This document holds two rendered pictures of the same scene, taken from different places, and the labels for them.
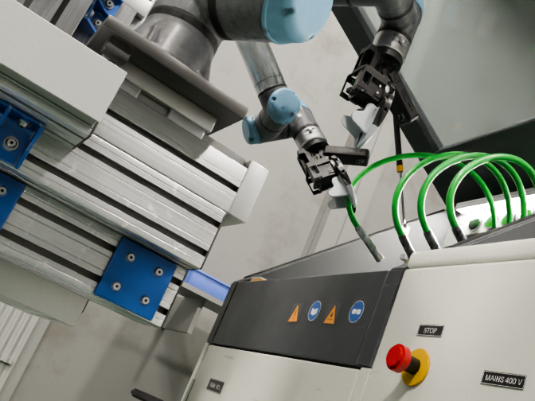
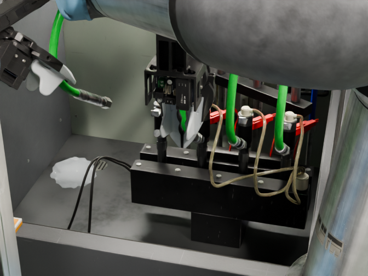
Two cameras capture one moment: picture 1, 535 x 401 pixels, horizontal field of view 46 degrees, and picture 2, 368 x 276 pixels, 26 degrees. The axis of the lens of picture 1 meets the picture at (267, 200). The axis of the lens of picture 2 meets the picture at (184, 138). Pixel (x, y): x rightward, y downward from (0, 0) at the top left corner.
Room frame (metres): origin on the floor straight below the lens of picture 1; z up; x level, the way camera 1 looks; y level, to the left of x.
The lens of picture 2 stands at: (0.57, 0.70, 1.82)
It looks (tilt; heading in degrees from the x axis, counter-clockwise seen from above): 31 degrees down; 304
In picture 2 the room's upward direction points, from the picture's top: straight up
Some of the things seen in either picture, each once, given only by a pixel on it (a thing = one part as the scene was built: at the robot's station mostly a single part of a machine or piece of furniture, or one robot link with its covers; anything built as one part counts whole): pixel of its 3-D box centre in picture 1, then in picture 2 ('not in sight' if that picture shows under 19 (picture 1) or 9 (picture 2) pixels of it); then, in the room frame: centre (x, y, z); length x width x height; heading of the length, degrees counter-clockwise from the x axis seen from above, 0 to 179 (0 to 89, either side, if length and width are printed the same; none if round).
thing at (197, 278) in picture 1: (207, 288); not in sight; (3.99, 0.13, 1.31); 0.36 x 0.25 x 0.12; 114
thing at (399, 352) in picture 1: (404, 361); not in sight; (0.82, -0.25, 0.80); 0.05 x 0.04 x 0.05; 19
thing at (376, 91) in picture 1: (373, 79); (178, 58); (1.12, -0.10, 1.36); 0.09 x 0.08 x 0.12; 109
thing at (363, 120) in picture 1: (362, 122); (190, 127); (1.10, -0.11, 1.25); 0.06 x 0.03 x 0.09; 109
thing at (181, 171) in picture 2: not in sight; (221, 199); (1.22, -0.40, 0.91); 0.34 x 0.10 x 0.15; 19
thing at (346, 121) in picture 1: (353, 126); (168, 124); (1.13, -0.10, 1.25); 0.06 x 0.03 x 0.09; 109
